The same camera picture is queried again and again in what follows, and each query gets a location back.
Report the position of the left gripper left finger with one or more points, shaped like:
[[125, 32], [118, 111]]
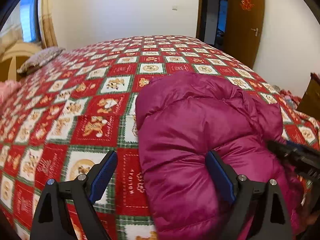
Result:
[[51, 218]]

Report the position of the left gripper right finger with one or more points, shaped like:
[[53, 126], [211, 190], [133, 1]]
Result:
[[270, 220]]

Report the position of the magenta down jacket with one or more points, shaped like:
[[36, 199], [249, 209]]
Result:
[[179, 119]]

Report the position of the brown wooden dresser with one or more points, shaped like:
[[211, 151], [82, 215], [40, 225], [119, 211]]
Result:
[[310, 103]]

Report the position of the clutter on floor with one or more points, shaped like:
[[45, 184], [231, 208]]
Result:
[[292, 100]]

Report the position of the red patterned bed sheet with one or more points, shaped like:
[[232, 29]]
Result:
[[68, 114]]

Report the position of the brown wooden door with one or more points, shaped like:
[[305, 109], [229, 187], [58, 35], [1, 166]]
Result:
[[239, 40]]

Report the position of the beige wooden headboard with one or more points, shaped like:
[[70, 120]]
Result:
[[14, 57]]

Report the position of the red door decoration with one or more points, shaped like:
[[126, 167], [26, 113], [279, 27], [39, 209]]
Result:
[[246, 5]]

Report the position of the striped grey pillow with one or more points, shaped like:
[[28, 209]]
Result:
[[39, 60]]

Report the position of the right beige curtain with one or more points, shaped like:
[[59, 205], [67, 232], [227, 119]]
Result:
[[47, 33]]

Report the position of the beige curtain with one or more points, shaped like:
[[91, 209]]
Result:
[[12, 30], [47, 33]]

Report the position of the left beige curtain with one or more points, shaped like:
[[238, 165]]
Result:
[[12, 30]]

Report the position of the window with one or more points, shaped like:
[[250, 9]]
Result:
[[30, 20]]

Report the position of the silver door handle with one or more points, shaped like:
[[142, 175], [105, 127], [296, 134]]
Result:
[[256, 31]]

